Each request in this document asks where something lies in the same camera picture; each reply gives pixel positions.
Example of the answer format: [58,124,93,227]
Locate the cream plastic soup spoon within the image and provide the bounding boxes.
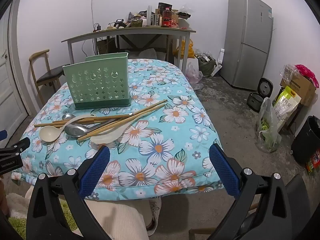
[40,115,98,143]

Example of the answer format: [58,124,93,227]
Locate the person's cream trousered leg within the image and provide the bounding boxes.
[25,186,152,240]

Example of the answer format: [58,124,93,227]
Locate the white rice paddle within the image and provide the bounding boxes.
[90,105,163,145]

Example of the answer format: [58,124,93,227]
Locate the clear bag of vegetables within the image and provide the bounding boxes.
[256,97,283,153]

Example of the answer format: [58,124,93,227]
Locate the white pinkish plastic bag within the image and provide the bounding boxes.
[186,62,203,84]

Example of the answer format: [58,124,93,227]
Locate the wall cable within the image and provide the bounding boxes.
[91,0,97,30]

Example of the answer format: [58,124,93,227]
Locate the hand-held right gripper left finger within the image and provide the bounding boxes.
[26,145,111,240]

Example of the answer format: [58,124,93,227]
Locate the cardboard box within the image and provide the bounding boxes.
[280,74,317,107]

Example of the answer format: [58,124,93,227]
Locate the red snack packet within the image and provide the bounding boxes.
[306,150,320,175]

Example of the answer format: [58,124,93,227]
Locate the pink plastic bag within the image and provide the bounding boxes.
[295,64,319,88]

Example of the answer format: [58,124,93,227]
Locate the blue floral blanket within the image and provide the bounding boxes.
[11,59,224,200]

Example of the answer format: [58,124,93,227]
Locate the silver refrigerator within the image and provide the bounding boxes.
[220,0,274,92]

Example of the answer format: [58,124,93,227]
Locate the white long box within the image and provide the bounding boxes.
[211,49,225,77]

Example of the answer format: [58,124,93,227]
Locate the green rug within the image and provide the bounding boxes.
[9,200,78,240]

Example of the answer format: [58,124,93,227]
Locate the clear plastic bag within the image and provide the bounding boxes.
[280,64,300,80]

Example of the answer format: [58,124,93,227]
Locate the white door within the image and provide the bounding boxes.
[0,5,28,130]

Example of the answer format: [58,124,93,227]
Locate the black rice cooker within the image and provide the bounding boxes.
[246,77,274,113]

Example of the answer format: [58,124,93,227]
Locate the wooden chair dark seat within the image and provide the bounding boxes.
[29,49,72,108]

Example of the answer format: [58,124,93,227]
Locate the cooking oil bottle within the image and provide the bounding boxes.
[162,7,172,27]

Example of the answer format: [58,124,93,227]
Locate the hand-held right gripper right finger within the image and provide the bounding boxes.
[206,144,304,240]

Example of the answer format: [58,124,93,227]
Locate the white shoe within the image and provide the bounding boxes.
[146,196,163,237]

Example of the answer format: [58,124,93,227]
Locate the black trash bin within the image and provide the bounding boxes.
[291,116,320,165]

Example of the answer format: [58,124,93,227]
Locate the grey table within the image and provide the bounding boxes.
[61,27,197,73]

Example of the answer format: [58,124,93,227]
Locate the white bag under table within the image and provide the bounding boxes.
[139,50,168,60]

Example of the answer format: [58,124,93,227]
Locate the yellow plastic bag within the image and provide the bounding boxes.
[175,40,195,59]

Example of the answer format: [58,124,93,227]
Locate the large metal spoon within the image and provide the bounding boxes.
[64,117,120,138]

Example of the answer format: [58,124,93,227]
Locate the yellow green rice bag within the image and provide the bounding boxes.
[272,85,302,130]

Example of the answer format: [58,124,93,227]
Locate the green plastic utensil holder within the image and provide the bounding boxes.
[62,52,132,110]

